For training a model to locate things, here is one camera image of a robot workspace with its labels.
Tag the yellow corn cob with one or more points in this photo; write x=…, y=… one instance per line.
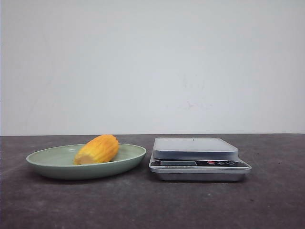
x=101, y=149

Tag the silver digital kitchen scale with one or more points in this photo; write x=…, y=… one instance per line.
x=196, y=159

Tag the light green plate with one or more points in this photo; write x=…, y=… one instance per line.
x=57, y=162

